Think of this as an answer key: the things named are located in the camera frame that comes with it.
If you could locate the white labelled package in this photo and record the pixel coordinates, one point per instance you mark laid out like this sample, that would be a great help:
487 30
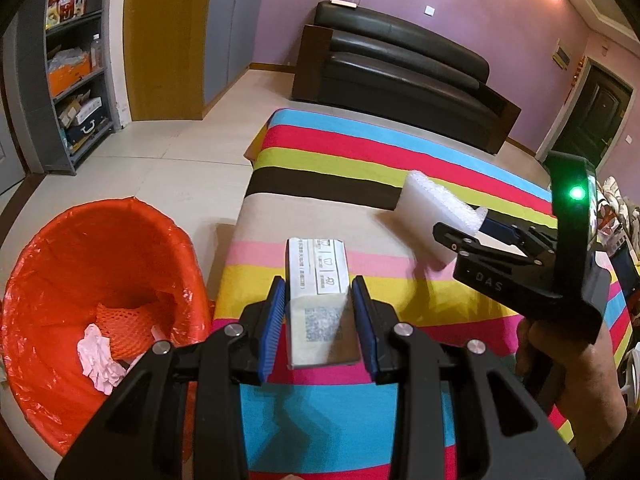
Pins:
320 316

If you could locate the orange foam net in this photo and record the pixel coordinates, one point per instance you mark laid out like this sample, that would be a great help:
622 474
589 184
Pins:
132 331

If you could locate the red white blanket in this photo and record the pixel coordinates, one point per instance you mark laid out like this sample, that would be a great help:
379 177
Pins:
618 230

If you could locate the black leather sofa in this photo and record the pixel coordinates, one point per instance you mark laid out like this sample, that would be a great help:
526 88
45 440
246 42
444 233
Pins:
370 62

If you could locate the dark entrance door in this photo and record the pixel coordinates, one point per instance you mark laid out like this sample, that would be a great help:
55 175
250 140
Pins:
596 116

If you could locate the grey wardrobe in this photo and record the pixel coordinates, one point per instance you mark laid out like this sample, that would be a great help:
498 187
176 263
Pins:
229 43

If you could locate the orange box on shelf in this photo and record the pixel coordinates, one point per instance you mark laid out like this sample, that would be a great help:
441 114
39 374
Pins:
65 76

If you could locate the grey bookshelf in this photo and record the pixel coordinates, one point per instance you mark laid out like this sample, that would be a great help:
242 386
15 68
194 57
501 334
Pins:
57 134

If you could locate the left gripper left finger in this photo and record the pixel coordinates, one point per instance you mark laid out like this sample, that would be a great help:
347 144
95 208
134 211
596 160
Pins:
137 433

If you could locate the white router on sofa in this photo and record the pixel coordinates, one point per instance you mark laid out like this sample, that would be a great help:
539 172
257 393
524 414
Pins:
351 4

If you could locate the colourful striped rug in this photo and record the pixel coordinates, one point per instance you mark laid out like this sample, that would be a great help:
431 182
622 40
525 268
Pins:
319 176

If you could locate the white foam packing block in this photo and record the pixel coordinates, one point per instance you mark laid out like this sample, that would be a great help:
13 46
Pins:
423 203

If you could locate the person's right hand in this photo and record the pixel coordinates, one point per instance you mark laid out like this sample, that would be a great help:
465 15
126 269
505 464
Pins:
590 399

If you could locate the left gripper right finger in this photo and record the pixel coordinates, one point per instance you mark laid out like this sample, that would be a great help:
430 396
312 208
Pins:
501 432

